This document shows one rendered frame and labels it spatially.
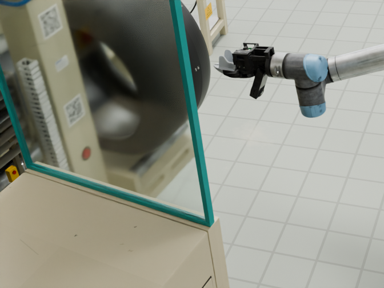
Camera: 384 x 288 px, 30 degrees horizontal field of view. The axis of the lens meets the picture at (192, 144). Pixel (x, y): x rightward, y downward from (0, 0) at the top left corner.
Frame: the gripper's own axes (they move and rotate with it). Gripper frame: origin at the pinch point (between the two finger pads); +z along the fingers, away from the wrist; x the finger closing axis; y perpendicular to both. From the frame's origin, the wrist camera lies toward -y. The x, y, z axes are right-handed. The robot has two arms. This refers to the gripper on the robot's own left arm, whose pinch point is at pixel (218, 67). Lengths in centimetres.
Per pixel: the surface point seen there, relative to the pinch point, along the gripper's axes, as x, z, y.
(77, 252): 85, -16, 2
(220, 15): -221, 153, -89
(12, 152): 32, 72, -21
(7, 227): 86, 5, 5
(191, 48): 0.0, 8.4, 6.3
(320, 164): -111, 34, -119
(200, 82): -0.9, 8.8, -6.4
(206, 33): -192, 147, -88
